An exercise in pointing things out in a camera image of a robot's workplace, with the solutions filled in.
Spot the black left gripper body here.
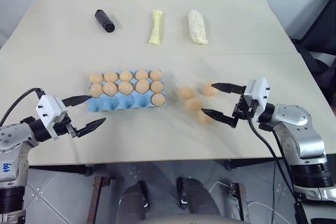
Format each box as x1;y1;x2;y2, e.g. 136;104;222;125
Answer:
52;115;80;138

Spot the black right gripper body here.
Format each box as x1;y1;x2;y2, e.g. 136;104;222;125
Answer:
229;94;260;130

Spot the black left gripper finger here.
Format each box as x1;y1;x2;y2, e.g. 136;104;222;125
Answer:
62;94;91;108
74;118;107;138

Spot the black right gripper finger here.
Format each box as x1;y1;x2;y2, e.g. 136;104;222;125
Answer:
210;82;247;94
201;108;235;128

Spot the blue egg tray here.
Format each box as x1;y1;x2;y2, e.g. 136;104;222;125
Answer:
86;69;169;113

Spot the brown egg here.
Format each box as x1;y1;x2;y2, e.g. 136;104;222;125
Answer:
134;69;150;81
134;79;151;94
102;81;118;96
149;70;163;81
198;110;215;126
89;83;103;98
103;71;119;83
202;81;219;97
177;87;195;99
151;93;166;108
184;98;203;113
89;73;103;84
119;70;134;82
118;81;134;96
150;80;164;94

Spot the white thick plastic pouch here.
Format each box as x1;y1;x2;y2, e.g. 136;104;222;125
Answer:
187;9;211;45

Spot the dark rounded robot leg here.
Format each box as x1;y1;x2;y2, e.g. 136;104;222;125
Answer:
116;181;151;224
176;176;222;217

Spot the black rolled bag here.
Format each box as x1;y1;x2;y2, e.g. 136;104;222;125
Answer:
94;9;116;34

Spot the yellow slim plastic pouch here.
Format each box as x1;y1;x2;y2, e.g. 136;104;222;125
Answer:
147;9;164;47

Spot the black chair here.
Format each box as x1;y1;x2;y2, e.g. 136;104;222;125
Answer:
290;0;336;98

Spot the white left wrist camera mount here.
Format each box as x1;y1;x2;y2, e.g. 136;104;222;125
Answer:
35;94;71;141

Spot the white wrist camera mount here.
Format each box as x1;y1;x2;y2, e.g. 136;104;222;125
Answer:
243;77;270;109
35;94;71;141

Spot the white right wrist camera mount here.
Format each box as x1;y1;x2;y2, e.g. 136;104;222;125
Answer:
243;77;270;109

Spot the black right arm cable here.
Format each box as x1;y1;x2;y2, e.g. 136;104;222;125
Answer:
247;118;301;205

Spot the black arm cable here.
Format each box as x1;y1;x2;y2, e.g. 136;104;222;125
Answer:
247;118;301;205
0;87;45;125

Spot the black table frame bar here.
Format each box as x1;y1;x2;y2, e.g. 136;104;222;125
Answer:
225;158;276;172
28;164;93;178

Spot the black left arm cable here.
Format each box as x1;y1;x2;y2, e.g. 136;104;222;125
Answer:
0;87;45;125

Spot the rusty brown metal rail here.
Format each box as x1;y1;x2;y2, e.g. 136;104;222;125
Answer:
229;182;249;224
87;176;111;224

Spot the white floor cable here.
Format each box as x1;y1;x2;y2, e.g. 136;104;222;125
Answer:
245;179;299;210

